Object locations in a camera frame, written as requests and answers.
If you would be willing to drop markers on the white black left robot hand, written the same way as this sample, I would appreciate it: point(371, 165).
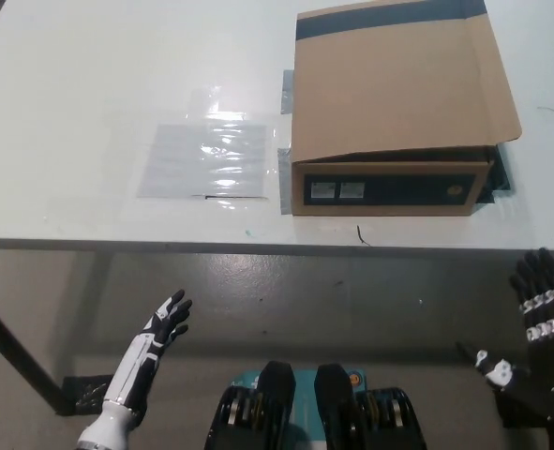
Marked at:
point(161, 328)

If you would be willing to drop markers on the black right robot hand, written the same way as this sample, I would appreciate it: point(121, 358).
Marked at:
point(548, 356)

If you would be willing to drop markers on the brown cardboard storage box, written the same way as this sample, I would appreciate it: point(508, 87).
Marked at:
point(389, 94)

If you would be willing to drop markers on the black floor tape patch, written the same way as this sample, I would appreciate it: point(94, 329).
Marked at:
point(511, 412)
point(86, 391)

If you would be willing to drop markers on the black table leg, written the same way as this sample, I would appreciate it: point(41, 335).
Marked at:
point(19, 349)

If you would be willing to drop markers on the clear plastic sleeve with paper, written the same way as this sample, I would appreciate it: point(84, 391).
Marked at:
point(201, 159)

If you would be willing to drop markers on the black tape on table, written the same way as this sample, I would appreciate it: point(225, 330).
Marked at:
point(499, 178)

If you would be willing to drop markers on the long grey tape strip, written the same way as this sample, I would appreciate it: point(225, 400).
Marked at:
point(284, 183)

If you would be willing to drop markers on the short grey tape strip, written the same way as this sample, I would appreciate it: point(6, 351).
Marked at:
point(288, 91)

